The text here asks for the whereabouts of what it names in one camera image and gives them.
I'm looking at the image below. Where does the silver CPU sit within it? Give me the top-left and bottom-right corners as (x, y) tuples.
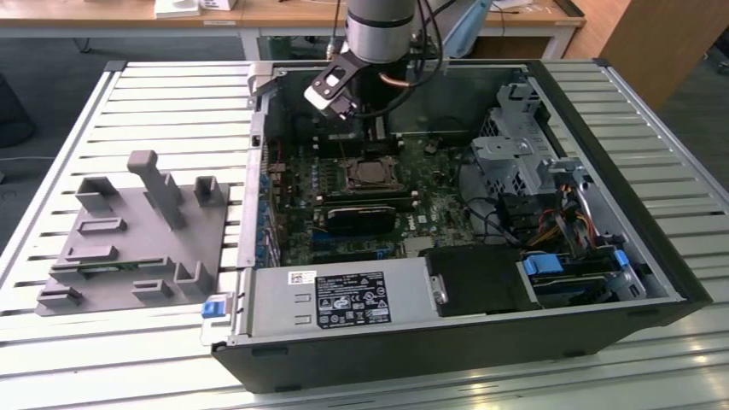
(350, 161), (389, 184)

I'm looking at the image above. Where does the metal socket cover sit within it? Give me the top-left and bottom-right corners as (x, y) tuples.
(339, 155), (402, 191)

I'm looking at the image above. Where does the CPU socket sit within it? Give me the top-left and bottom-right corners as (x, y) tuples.
(335, 155), (410, 193)

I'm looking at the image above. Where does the metal drive cage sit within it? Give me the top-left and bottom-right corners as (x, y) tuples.
(466, 82), (589, 202)

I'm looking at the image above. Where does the black graphics card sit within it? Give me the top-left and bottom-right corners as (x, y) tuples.
(319, 203), (398, 237)

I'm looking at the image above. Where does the green motherboard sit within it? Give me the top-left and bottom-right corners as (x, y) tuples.
(259, 135), (482, 269)

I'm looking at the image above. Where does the silver heat sink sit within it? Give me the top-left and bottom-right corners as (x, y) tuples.
(402, 237), (438, 254)

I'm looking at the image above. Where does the black plastic shroud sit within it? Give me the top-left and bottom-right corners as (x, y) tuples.
(422, 245), (543, 319)

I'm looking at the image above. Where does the wooden cabinet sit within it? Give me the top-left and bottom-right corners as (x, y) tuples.
(561, 0), (729, 113)

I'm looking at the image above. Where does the blue disk carrier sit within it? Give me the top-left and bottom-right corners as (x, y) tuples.
(521, 251), (566, 278)

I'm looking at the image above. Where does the silver power supply unit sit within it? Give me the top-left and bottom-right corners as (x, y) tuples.
(242, 257), (441, 339)

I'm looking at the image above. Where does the grey parts rack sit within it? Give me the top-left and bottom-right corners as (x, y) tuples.
(33, 149), (233, 318)

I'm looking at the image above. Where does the green RAM stick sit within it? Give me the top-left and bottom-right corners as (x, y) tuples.
(77, 261), (143, 272)

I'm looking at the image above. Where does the metal disk bay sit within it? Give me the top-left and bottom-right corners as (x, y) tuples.
(514, 245), (651, 311)

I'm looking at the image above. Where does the black PC case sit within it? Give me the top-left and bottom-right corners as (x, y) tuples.
(207, 58), (716, 395)

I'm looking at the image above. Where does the copper cable end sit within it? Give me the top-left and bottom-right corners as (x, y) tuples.
(377, 71), (411, 92)

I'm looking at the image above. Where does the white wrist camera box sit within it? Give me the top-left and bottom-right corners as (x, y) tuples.
(302, 54), (366, 122)

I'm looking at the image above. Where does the thick black cable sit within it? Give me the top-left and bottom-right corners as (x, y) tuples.
(351, 0), (454, 121)

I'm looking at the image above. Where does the thin black cable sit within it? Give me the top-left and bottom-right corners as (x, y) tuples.
(325, 0), (346, 60)

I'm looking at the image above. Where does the yellow red wire bundle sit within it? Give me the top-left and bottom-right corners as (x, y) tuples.
(526, 181), (603, 251)

